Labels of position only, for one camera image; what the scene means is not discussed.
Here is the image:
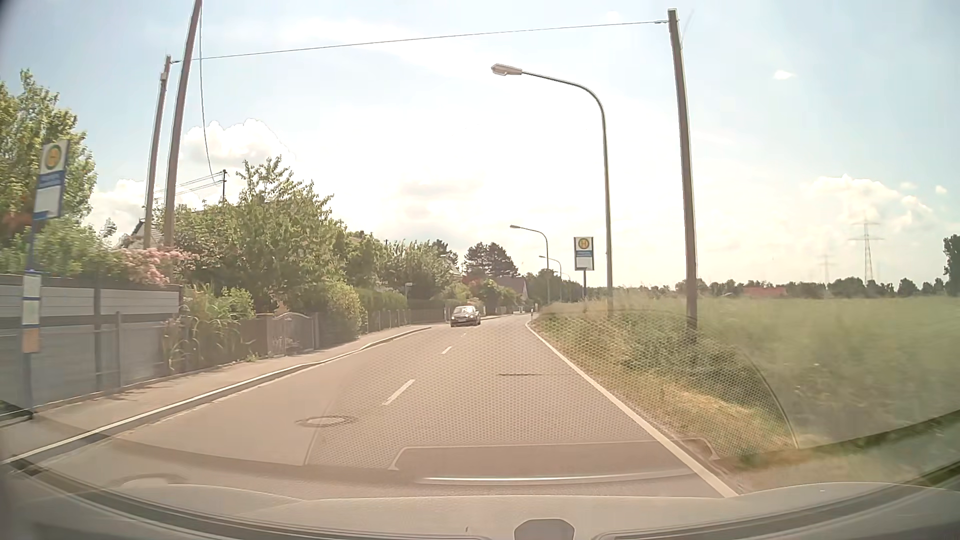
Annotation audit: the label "house with dark roof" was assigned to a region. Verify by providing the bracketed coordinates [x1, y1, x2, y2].
[491, 275, 530, 303]

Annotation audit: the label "low fence with posts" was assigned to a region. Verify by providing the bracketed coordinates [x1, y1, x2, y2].
[364, 307, 451, 333]

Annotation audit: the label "grey asphalt road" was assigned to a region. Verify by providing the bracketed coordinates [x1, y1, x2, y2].
[30, 314, 725, 499]

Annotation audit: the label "row of trees and bushes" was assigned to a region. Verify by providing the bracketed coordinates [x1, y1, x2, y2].
[0, 69, 526, 372]

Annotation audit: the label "road markings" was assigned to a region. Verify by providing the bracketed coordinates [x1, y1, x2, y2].
[0, 316, 740, 499]

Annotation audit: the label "car's own bonnet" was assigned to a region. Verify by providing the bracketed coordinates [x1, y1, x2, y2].
[0, 471, 960, 540]

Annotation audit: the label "grey pavement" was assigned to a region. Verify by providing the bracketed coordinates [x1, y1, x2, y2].
[0, 324, 435, 460]

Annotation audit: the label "leaning wooden utility pole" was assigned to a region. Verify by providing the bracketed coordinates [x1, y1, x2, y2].
[162, 0, 204, 248]

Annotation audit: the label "distant row of trees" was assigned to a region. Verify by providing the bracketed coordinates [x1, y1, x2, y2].
[585, 234, 960, 301]

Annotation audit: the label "grass field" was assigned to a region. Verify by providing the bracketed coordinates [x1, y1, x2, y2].
[529, 294, 960, 485]

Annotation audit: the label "large electricity pylon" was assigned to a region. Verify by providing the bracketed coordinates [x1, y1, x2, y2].
[849, 218, 885, 285]

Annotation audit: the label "grey slatted fence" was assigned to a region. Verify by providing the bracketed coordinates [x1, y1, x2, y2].
[0, 273, 321, 411]

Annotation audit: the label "bus stop sign on post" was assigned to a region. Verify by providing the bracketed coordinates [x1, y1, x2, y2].
[19, 138, 72, 416]
[573, 236, 595, 302]

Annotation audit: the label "tall curved lamp post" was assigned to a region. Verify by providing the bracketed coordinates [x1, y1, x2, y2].
[491, 63, 615, 316]

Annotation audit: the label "overhead wires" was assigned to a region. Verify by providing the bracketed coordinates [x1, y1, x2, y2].
[153, 3, 670, 204]

